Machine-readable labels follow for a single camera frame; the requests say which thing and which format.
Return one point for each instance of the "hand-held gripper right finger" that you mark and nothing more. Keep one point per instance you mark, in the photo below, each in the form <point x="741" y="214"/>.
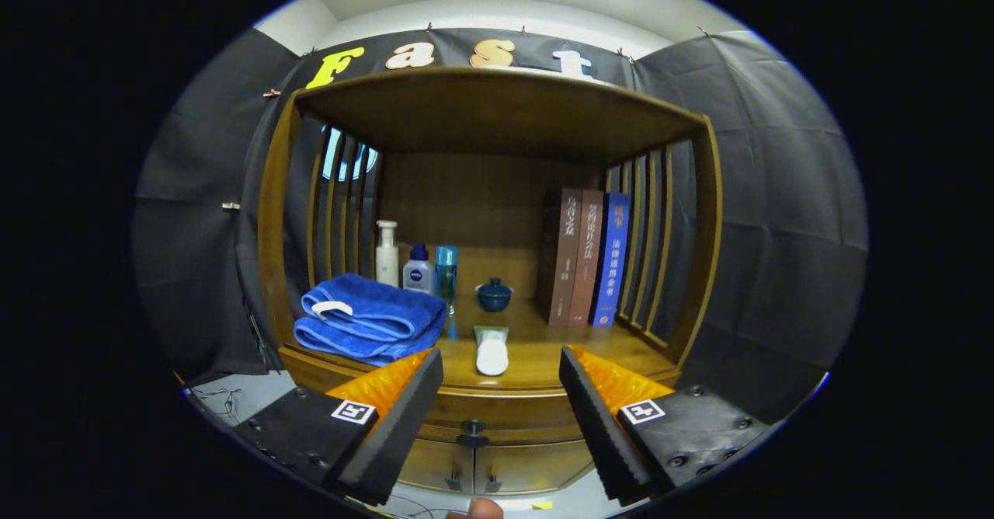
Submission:
<point x="598" y="430"/>

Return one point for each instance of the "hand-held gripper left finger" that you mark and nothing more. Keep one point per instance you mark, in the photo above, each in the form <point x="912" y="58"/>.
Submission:
<point x="400" y="426"/>

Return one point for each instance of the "black drawer knob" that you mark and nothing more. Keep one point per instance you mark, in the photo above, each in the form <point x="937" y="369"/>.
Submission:
<point x="473" y="440"/>

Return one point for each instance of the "white tube with green end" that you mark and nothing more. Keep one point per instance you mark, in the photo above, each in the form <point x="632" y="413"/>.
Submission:
<point x="491" y="356"/>

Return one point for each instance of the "brown wooden countertop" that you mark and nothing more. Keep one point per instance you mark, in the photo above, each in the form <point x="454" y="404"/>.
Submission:
<point x="536" y="356"/>

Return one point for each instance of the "brown wooden cabinet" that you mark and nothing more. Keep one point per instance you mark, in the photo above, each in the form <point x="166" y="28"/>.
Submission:
<point x="481" y="111"/>

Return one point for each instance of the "folded blue towel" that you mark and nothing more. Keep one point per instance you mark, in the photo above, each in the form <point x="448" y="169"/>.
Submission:
<point x="365" y="309"/>

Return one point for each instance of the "white lotion bottle blue cap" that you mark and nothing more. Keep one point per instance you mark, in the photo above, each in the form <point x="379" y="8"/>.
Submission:
<point x="418" y="276"/>

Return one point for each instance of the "clear teal bottle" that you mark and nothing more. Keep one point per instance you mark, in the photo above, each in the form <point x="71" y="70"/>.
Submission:
<point x="446" y="274"/>

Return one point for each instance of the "dark blue lidded teacup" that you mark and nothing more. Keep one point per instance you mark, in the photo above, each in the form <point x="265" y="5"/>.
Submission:
<point x="494" y="297"/>

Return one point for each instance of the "reddish brown book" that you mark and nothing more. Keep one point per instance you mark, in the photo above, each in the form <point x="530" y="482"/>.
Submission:
<point x="588" y="262"/>

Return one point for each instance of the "white pump bottle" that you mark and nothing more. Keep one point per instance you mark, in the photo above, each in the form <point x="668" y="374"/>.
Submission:
<point x="387" y="259"/>

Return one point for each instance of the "blue book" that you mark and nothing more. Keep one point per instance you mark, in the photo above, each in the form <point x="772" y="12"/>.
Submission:
<point x="613" y="262"/>

